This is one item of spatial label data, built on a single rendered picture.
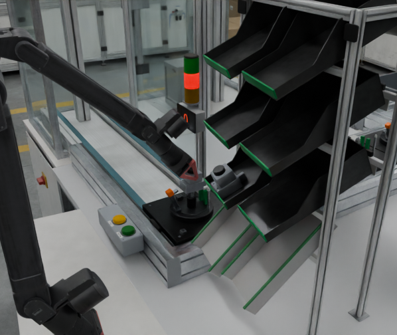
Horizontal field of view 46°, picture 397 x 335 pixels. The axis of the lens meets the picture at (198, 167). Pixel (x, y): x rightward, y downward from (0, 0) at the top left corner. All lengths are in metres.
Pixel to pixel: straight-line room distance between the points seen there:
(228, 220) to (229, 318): 0.26
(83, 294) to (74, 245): 0.71
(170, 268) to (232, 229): 0.22
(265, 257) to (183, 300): 0.30
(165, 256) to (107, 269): 0.22
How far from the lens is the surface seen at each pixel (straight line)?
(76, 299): 0.92
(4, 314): 2.74
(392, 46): 6.54
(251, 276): 1.19
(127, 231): 1.44
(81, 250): 1.59
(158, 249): 1.38
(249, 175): 1.19
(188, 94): 1.56
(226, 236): 1.28
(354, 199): 1.77
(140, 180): 1.82
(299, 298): 1.39
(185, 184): 1.44
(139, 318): 1.33
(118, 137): 2.19
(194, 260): 1.39
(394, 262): 1.60
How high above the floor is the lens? 1.80
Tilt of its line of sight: 28 degrees down
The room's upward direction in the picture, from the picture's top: 1 degrees counter-clockwise
